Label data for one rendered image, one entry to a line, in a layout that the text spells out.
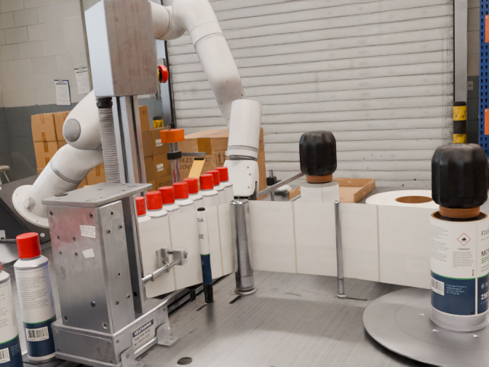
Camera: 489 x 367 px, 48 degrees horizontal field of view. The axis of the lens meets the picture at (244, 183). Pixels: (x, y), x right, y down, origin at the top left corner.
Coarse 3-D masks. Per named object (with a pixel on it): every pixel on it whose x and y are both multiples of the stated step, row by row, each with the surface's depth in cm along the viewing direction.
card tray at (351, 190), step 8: (344, 184) 232; (352, 184) 231; (360, 184) 229; (368, 184) 217; (288, 192) 212; (296, 192) 218; (344, 192) 220; (352, 192) 219; (360, 192) 207; (368, 192) 218; (344, 200) 206; (352, 200) 205
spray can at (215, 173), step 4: (208, 172) 136; (212, 172) 135; (216, 172) 136; (216, 176) 136; (216, 180) 136; (216, 184) 136; (216, 188) 136; (220, 188) 136; (220, 192) 136; (220, 196) 136; (224, 196) 138; (220, 200) 136; (224, 200) 138
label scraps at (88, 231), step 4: (80, 228) 80; (84, 228) 80; (88, 228) 80; (92, 228) 79; (84, 232) 80; (88, 232) 80; (92, 232) 79; (88, 236) 80; (92, 236) 80; (84, 252) 81; (88, 252) 81; (92, 252) 80; (88, 256) 81; (92, 256) 80
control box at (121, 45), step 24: (120, 0) 108; (144, 0) 110; (96, 24) 114; (120, 24) 109; (144, 24) 111; (96, 48) 116; (120, 48) 109; (144, 48) 112; (96, 72) 120; (120, 72) 110; (144, 72) 112; (96, 96) 123; (120, 96) 111
